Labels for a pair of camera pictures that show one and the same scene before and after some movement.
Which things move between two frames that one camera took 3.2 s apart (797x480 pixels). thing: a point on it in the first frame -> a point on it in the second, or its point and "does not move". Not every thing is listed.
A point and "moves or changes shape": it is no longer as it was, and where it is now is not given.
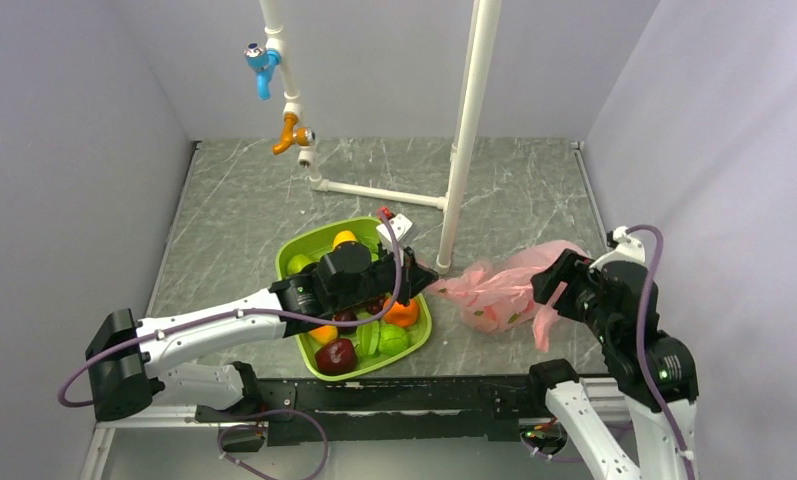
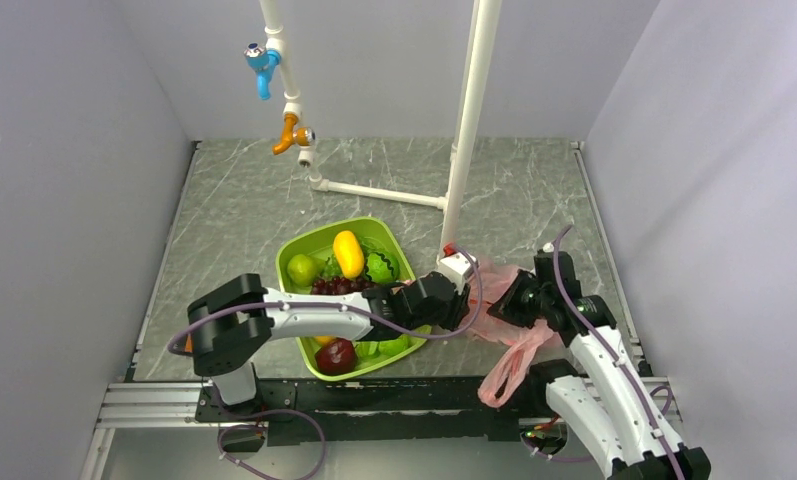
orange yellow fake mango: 325,333 does not move
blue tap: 264,61 does not move
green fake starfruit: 368,339 does not move
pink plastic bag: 496,295 moves or changes shape
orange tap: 292,135 does not move
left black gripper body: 381,280 -> 448,317
